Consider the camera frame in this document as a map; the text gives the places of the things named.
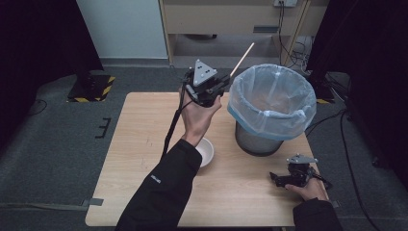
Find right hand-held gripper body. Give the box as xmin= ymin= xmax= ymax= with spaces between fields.
xmin=276 ymin=153 xmax=319 ymax=189

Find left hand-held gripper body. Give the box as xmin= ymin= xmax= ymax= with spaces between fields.
xmin=182 ymin=59 xmax=225 ymax=108

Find wooden chopstick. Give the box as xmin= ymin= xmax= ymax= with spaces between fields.
xmin=229 ymin=41 xmax=256 ymax=78

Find black mesh trash can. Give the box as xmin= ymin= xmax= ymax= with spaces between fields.
xmin=234 ymin=120 xmax=285 ymax=158

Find translucent blue trash bag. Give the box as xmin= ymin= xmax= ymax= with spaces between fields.
xmin=226 ymin=63 xmax=318 ymax=141

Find person's right hand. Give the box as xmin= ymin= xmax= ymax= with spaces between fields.
xmin=284 ymin=177 xmax=329 ymax=203

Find person's left hand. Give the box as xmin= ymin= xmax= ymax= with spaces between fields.
xmin=180 ymin=91 xmax=223 ymax=147

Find wooden cabinet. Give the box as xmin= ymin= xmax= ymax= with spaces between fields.
xmin=159 ymin=0 xmax=331 ymax=67

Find white bowl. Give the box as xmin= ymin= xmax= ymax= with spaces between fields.
xmin=194 ymin=137 xmax=216 ymax=168

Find black stand base yellow stripes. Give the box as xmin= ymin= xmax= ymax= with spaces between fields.
xmin=66 ymin=74 xmax=116 ymax=104
xmin=307 ymin=71 xmax=337 ymax=105

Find black curtain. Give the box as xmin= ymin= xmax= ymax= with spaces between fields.
xmin=305 ymin=0 xmax=408 ymax=191
xmin=0 ymin=0 xmax=105 ymax=150

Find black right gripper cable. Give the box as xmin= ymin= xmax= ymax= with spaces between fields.
xmin=311 ymin=172 xmax=333 ymax=191

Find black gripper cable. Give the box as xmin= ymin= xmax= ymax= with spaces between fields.
xmin=161 ymin=81 xmax=194 ymax=160
xmin=311 ymin=172 xmax=333 ymax=191

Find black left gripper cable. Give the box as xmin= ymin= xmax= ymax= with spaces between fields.
xmin=161 ymin=81 xmax=194 ymax=160

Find bundle of black cables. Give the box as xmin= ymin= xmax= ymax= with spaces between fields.
xmin=277 ymin=1 xmax=314 ymax=73

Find white wall socket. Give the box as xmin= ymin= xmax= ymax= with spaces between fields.
xmin=273 ymin=0 xmax=298 ymax=9

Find thin black floor cable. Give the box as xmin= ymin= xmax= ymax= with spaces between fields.
xmin=28 ymin=98 xmax=49 ymax=116

